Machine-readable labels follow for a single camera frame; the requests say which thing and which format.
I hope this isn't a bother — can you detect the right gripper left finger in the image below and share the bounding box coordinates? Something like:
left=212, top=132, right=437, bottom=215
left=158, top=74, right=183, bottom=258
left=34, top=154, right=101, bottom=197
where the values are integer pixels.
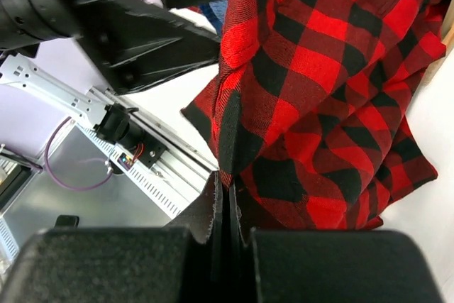
left=1, top=172, right=223, bottom=302

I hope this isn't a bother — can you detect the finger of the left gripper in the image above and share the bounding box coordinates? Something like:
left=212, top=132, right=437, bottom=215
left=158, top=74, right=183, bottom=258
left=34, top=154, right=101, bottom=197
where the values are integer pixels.
left=65, top=0, right=221, bottom=48
left=102, top=30, right=220, bottom=94

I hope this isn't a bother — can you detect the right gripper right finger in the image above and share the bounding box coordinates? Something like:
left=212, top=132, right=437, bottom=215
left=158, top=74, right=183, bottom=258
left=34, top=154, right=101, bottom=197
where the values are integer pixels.
left=229, top=188, right=443, bottom=302

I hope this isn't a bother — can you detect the red black plaid shirt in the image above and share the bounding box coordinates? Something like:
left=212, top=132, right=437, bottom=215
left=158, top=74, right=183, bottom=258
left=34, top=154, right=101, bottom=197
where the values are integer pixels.
left=182, top=0, right=447, bottom=229

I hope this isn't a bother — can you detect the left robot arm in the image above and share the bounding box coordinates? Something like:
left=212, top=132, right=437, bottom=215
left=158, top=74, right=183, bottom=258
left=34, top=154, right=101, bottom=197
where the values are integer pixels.
left=1, top=0, right=220, bottom=151

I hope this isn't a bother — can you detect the blue striped shirt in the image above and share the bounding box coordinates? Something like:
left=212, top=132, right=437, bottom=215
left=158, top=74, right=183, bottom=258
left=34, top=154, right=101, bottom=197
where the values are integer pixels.
left=199, top=0, right=228, bottom=35

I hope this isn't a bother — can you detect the wooden clothes rack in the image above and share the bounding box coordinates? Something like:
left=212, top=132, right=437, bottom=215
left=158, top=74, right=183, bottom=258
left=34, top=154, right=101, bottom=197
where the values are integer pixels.
left=423, top=0, right=453, bottom=85

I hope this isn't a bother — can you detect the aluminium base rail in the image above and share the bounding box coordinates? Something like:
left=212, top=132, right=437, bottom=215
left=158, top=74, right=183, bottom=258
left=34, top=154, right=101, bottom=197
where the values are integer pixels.
left=1, top=85, right=217, bottom=269

